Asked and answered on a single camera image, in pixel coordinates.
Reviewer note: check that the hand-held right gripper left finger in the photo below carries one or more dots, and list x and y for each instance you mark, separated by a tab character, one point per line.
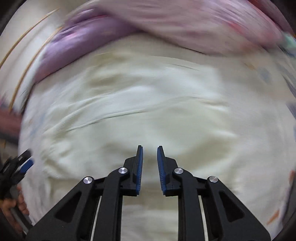
139	169

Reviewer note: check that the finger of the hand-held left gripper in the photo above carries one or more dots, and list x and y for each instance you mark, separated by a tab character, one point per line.
26	166

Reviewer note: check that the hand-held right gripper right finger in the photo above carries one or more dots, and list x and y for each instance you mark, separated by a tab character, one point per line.
160	169

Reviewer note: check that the cream white garment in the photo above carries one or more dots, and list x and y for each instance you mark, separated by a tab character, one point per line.
143	120

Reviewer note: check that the person's left hand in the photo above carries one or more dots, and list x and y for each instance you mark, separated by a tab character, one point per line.
16	204

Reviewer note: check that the purple cloth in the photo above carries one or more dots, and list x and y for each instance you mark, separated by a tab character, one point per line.
78	44

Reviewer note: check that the pink printed blanket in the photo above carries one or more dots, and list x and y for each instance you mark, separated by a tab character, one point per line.
185	20

